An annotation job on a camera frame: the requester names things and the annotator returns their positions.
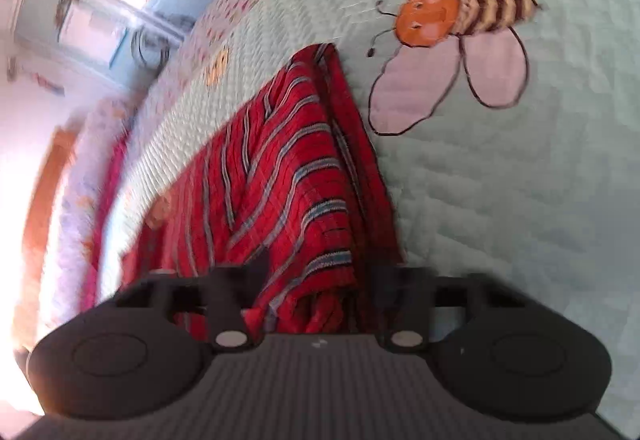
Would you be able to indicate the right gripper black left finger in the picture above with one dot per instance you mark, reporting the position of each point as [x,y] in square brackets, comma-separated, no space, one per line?
[228,290]

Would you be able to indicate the pink fringed blanket edge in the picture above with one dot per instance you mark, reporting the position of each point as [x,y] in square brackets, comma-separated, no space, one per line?
[104,129]

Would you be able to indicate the red plaid cloth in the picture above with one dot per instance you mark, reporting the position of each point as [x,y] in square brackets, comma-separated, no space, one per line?
[292,178]

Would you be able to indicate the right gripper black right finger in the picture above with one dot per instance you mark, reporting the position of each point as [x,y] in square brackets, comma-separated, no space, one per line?
[404,299]

